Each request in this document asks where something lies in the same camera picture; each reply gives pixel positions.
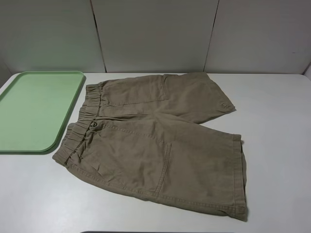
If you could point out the green plastic tray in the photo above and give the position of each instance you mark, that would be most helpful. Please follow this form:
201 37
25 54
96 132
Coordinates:
34 109

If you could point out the khaki shorts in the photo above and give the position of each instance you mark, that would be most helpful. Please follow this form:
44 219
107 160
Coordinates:
144 137

